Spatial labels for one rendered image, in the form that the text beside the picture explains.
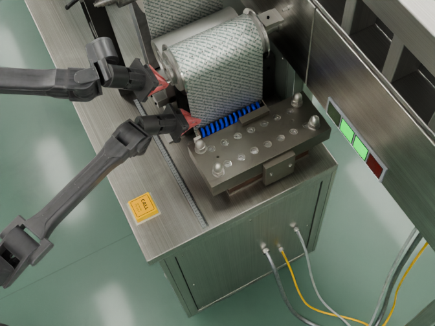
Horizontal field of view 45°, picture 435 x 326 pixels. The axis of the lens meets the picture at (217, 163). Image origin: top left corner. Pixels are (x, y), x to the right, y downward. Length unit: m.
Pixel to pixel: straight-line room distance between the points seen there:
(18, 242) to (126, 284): 1.25
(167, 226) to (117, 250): 1.01
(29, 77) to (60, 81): 0.07
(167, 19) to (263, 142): 0.45
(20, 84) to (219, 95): 0.54
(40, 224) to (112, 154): 0.25
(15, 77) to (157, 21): 0.45
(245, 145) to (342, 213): 1.14
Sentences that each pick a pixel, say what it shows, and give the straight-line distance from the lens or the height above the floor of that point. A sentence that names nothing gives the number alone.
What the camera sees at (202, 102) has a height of 1.14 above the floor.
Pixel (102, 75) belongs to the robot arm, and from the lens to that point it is 1.30.
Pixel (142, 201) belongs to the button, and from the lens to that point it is 1.62.
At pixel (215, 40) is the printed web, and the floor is 1.31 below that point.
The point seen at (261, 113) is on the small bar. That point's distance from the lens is 1.59.
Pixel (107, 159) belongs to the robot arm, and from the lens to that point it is 1.37.
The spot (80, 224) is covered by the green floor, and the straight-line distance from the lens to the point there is 2.69.
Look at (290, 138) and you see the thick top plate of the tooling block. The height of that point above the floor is 1.03.
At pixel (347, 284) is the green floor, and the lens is 2.49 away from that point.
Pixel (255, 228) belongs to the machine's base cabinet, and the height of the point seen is 0.71.
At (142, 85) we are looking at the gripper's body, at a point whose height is 1.31.
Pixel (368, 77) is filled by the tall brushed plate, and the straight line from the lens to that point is 1.22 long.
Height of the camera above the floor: 2.36
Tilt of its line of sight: 61 degrees down
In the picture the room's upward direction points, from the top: 8 degrees counter-clockwise
